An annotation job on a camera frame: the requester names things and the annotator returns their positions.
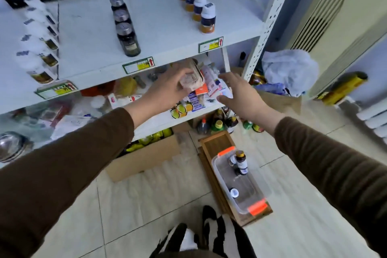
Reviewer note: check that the person's left hand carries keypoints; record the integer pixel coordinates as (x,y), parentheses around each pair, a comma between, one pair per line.
(164,91)

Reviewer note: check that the person's right hand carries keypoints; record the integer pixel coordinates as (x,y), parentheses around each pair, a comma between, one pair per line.
(245,99)

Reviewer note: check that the person's left thumb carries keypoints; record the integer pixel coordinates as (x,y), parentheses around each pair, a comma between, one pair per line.
(183,95)

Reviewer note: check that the person's right thumb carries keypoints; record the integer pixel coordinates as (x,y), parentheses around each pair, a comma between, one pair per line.
(224,100)

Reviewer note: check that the small clear plastic packet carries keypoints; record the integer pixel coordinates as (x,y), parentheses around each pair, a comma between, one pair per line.
(193,79)

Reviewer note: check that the person's right forearm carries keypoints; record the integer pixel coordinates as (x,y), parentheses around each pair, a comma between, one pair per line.
(332,164)

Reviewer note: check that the person's left forearm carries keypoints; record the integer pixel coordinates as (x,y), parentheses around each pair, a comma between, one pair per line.
(60,176)

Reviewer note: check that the white and blue packet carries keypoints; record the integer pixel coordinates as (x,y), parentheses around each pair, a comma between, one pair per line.
(222,90)

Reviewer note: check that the blue striped packet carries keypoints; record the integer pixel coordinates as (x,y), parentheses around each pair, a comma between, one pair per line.
(195,102)

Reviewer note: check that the fruit print packet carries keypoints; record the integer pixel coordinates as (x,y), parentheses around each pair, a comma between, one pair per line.
(180,110)

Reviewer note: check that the brown bottle with white label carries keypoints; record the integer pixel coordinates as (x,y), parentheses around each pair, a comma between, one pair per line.
(232,123)

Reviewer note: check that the green bottle with yellow cap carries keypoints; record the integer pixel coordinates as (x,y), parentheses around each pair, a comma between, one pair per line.
(218,126)

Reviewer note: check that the white and red tube packet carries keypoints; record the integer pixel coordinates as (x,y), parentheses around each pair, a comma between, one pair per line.
(209,78)

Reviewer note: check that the small green-capped bottle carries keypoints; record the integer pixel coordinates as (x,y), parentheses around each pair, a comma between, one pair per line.
(247,124)

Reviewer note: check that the dark bottle with orange cap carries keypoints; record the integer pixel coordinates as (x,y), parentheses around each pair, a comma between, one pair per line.
(203,127)

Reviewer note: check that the shiny gold snack packet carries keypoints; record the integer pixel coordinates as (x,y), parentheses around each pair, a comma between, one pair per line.
(257,78)

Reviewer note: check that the wooden tray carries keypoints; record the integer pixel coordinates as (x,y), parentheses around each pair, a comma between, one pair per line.
(216,143)

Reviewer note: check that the red and yellow bottle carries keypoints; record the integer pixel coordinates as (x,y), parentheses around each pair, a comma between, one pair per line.
(258,128)

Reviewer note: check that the blue plastic bag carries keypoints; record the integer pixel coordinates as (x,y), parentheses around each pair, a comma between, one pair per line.
(270,88)

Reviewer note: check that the green and yellow price label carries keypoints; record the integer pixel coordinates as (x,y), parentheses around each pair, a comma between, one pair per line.
(56,90)
(138,65)
(211,45)

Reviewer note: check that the group of yellow-green bottles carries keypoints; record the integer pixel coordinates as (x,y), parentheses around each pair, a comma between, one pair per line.
(151,138)

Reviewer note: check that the yellow bag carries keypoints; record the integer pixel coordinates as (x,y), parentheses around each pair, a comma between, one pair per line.
(125,86)

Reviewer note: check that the white box with red print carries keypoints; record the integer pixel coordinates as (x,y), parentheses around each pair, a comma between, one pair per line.
(122,101)

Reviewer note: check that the brown bottle with yellow cap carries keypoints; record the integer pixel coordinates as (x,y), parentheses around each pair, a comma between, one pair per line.
(241,162)

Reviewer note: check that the white metal shelf unit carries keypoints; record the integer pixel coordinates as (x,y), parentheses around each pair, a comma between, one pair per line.
(169,25)

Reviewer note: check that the white plastic bag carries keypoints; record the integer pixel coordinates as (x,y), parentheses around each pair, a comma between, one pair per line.
(290,68)

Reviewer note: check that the dark bottle with silver cap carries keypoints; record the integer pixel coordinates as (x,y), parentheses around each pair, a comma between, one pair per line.
(117,2)
(122,16)
(128,41)

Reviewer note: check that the cardboard box of yellow bottles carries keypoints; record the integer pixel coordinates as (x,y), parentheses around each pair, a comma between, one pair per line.
(142,161)

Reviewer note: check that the orange-red packet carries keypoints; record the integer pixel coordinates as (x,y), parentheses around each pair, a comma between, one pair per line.
(99,89)

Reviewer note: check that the clear container with orange latches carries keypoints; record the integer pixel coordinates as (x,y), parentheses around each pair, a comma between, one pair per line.
(242,188)

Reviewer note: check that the small white-capped bottle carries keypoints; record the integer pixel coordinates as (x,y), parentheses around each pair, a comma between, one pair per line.
(233,193)

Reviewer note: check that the white paper packet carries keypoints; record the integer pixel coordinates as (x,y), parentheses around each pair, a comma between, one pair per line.
(69,124)

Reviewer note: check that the gold cylinder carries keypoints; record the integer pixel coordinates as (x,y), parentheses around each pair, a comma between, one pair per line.
(343,87)

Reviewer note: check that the black and white shoe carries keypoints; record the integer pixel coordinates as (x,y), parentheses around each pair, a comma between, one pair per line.
(225,236)
(178,239)

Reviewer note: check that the beige cabinet with vent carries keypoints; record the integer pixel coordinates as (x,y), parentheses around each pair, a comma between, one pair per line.
(347,25)

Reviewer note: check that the white radiator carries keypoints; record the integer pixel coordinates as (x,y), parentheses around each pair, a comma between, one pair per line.
(373,115)

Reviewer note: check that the steel bowl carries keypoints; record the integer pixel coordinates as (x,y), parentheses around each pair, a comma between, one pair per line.
(12,146)

